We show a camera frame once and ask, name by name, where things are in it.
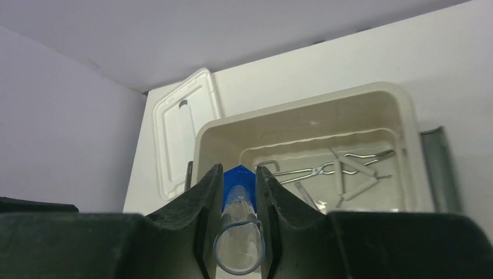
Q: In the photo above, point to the graduated cylinder blue base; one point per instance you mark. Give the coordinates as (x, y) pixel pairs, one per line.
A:
(239, 247)

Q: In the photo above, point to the clay pipe triangle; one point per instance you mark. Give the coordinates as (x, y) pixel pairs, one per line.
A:
(355, 174)

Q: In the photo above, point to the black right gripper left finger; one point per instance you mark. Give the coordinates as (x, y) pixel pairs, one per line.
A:
(50, 240)

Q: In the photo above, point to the metal tweezers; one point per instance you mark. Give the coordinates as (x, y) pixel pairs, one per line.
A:
(305, 195)

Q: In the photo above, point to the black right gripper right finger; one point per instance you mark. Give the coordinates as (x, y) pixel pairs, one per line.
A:
(304, 243)

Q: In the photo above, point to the white plastic tub lid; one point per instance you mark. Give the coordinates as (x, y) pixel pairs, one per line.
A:
(177, 118)

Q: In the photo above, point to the beige plastic tub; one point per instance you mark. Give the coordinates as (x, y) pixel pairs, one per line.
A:
(296, 141)

